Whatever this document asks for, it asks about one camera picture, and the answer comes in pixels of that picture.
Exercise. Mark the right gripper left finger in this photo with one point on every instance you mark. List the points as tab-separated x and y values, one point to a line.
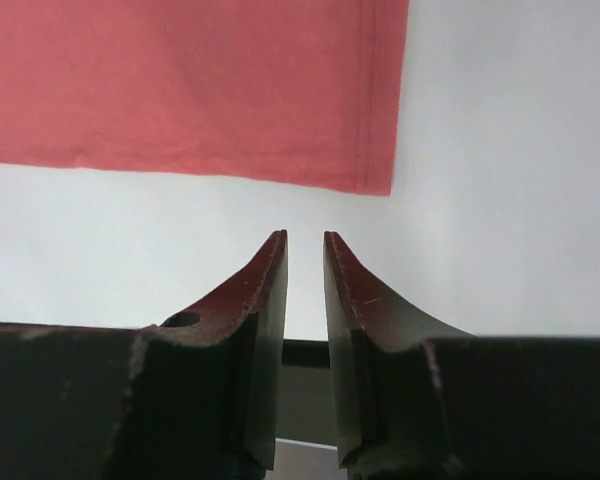
192	398

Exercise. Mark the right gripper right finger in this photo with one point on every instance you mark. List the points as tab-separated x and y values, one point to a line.
416	398

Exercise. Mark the salmon pink t shirt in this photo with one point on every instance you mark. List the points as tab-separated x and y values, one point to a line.
300	92

